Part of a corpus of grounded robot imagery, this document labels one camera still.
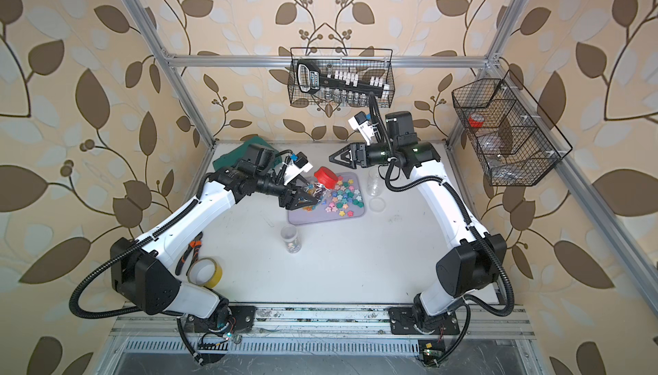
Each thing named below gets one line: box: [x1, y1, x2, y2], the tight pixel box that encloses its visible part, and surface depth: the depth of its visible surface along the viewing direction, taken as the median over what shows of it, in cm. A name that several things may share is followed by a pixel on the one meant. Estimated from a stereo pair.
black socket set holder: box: [296, 59, 390, 99], surface depth 86 cm
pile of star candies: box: [302, 175, 365, 218], surface depth 101 cm
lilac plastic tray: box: [287, 171, 366, 226], surface depth 99 cm
